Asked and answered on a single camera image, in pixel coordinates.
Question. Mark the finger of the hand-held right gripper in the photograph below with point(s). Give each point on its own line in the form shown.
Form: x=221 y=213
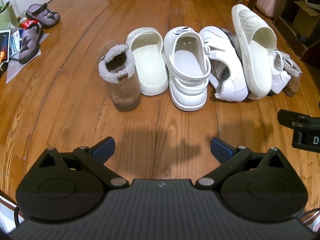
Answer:
x=287 y=117

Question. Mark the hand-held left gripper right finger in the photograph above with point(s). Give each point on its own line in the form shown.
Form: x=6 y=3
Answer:
x=220 y=147

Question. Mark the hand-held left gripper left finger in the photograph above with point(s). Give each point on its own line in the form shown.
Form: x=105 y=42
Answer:
x=107 y=147

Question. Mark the cream quilted slide sandal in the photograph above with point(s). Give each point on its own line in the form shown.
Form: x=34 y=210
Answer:
x=257 y=67
x=150 y=75

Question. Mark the white clog with charms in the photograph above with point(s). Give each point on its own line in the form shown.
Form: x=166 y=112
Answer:
x=187 y=90

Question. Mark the brown fleece-lined boot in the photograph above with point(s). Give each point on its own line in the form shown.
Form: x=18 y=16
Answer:
x=295 y=80
x=122 y=90

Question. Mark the dark wooden cabinet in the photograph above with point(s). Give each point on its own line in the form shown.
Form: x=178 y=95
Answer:
x=287 y=30

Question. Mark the open cardboard box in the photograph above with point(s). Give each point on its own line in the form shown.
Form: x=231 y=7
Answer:
x=306 y=17

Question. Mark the pink case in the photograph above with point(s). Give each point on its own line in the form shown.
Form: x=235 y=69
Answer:
x=270 y=2

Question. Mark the purple clog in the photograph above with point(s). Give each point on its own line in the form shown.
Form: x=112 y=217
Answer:
x=28 y=42
x=47 y=17

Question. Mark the printed pamphlet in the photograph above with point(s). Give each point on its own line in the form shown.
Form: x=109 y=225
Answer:
x=15 y=45

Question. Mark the black printed booklet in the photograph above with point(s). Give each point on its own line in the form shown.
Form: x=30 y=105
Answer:
x=4 y=45

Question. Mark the red packet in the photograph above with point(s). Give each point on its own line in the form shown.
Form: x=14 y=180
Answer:
x=26 y=24

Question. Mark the green bag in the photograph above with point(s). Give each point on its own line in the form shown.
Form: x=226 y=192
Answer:
x=7 y=17

